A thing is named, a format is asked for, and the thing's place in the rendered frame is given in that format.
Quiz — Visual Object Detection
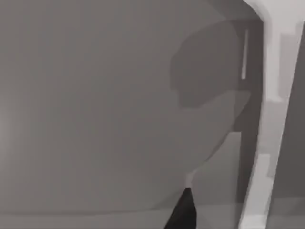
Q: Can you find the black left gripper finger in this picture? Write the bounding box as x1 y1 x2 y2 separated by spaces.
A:
163 187 198 229

